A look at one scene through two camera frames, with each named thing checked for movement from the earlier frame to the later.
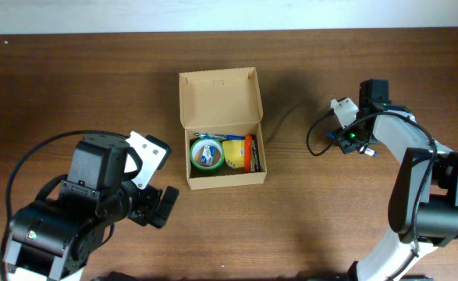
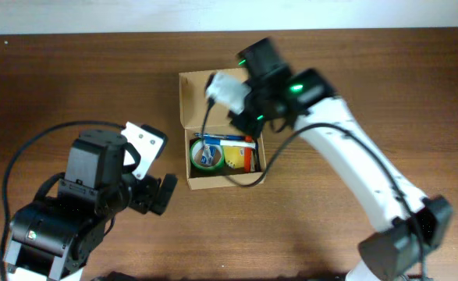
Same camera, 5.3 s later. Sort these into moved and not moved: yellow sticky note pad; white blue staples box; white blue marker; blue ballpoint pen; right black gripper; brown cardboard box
Moved: right black gripper; white blue marker
Not moved: yellow sticky note pad; white blue staples box; brown cardboard box; blue ballpoint pen
